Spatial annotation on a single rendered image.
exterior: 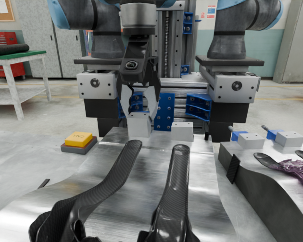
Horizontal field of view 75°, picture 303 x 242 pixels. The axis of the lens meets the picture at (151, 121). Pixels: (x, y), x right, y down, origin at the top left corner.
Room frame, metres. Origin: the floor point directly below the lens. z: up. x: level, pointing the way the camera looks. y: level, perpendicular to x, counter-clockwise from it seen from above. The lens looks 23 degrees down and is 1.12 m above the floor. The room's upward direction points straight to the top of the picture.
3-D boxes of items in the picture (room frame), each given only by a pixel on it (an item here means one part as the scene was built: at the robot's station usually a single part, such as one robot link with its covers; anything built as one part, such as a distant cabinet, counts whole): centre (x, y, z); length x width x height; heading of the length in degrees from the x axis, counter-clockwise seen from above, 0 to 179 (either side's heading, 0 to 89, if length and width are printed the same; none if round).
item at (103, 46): (0.91, 0.19, 1.09); 0.15 x 0.15 x 0.10
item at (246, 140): (0.50, -0.25, 0.86); 0.13 x 0.05 x 0.05; 6
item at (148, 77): (0.48, 0.03, 1.07); 0.09 x 0.08 x 0.12; 168
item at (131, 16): (0.48, 0.03, 1.15); 0.08 x 0.08 x 0.05
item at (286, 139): (0.51, -0.36, 0.86); 0.13 x 0.05 x 0.05; 6
